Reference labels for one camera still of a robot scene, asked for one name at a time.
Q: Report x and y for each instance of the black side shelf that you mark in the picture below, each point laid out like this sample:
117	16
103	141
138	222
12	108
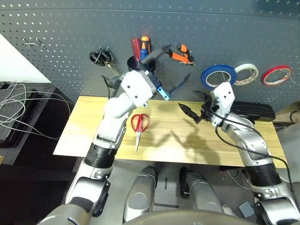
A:
42	145

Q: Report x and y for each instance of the grey robot torso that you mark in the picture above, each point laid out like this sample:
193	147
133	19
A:
152	218

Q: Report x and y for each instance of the dark grey pegboard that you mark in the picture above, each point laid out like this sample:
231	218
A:
70	23

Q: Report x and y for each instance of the orange and black pliers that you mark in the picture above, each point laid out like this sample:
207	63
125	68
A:
177	56

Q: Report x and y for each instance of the orange and black screwdriver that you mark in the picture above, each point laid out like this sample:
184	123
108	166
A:
145	41

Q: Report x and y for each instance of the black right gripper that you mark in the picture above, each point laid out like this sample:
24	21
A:
208	111

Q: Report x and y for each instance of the white tape roll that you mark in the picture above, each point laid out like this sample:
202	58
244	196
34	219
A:
246	66

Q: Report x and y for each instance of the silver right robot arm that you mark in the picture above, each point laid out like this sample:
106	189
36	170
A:
253	140

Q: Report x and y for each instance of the blue tape roll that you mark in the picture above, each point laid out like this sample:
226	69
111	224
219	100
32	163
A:
203	78

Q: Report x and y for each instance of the silver left robot leg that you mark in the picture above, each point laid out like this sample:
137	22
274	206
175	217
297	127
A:
140	194

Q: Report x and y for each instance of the clear red screwdriver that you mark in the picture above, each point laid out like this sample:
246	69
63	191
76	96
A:
136	49

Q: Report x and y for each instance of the black plastic tool case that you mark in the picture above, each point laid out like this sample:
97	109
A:
255	110

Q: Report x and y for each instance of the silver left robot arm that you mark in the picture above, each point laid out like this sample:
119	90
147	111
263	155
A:
112	122

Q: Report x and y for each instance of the black cup holder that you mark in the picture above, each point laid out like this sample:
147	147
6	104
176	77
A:
131	64

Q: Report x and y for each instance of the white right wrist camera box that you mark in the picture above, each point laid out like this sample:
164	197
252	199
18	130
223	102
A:
223	93

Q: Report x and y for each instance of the dark grey equipment case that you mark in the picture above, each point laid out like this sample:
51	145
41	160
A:
9	129

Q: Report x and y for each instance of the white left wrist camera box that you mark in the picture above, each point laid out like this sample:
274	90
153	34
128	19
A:
136	86

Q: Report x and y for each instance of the red tape roll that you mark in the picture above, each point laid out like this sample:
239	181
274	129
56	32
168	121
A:
276	68

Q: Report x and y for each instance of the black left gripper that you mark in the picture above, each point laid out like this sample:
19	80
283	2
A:
157	87

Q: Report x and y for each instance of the silver right robot leg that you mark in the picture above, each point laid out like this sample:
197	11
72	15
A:
201	194

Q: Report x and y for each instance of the silver robot leg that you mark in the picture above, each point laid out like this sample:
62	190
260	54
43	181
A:
201	194
140	194

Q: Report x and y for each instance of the grey foot pedal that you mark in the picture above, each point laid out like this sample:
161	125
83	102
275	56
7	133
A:
246	209

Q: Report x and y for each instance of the small metal peg hook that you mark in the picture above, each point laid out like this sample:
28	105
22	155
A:
30	44
40	42

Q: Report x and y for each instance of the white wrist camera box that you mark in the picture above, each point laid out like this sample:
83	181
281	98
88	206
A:
136	86
223	93

